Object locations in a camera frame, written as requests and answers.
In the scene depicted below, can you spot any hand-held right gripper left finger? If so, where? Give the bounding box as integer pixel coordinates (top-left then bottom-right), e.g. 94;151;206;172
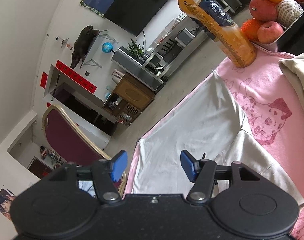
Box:
48;150;128;203

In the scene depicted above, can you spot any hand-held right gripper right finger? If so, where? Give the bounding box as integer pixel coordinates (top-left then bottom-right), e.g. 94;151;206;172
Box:
180;150;261;204

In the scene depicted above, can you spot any light grey sweatshirt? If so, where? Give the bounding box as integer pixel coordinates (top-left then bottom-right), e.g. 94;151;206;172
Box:
131;71;304;208

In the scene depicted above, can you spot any metal shoe rack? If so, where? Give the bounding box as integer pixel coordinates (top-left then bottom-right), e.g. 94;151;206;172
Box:
39;145;66;172

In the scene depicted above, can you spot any wooden cabinet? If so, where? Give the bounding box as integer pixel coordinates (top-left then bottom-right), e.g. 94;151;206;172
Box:
103;72;155;126

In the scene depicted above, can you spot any dark brown door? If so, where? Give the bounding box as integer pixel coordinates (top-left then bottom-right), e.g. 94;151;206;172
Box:
27;156;54;178

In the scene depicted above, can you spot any red paper banner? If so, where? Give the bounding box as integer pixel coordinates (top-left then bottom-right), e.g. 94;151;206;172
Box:
55;59;97;93

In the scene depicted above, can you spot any silver tower speaker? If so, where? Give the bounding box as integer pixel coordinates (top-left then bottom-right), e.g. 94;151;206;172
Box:
111;46;165;93

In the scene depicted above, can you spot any pink printed blanket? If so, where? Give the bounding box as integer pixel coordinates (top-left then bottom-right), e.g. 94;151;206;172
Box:
123;47;304;240

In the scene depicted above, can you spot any green potted plant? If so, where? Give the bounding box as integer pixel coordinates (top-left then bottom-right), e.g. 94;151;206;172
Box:
127;39;145;61

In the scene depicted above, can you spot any dark plush animal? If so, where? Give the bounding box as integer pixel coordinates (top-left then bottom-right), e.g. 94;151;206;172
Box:
70;25;102;69

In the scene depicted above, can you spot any silver television stand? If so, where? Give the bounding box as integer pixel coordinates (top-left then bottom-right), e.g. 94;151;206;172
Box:
141;0;253;79

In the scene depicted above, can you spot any beige folded cloth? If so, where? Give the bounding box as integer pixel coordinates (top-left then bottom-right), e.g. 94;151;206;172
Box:
279;52;304;124

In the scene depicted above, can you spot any orange juice bottle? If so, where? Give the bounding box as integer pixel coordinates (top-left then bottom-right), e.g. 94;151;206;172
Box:
170;0;257;68

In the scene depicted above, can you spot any small tangerine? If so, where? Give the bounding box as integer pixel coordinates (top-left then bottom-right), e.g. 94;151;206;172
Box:
240;19;263;42

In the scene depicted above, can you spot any red apple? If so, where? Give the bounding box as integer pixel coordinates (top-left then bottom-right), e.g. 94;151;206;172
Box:
257;21;284;45
249;0;278;22

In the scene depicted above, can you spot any dark metal tray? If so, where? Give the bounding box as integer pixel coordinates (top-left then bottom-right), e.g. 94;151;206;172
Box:
250;1;304;55

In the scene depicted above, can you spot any black television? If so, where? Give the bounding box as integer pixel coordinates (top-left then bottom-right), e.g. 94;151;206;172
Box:
104;0;183;37

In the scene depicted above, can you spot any net-wrapped fruit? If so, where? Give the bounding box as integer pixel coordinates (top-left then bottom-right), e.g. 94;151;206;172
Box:
276;0;304;28

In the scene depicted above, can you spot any maroon chair with gold frame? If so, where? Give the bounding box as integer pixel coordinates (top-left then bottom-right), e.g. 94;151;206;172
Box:
42;104;128;197

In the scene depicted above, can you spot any cartoon wall poster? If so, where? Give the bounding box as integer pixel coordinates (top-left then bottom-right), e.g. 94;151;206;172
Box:
0;188;17;221

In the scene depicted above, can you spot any grey wall shelf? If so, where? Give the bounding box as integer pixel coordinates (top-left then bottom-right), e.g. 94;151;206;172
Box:
78;29;118;70

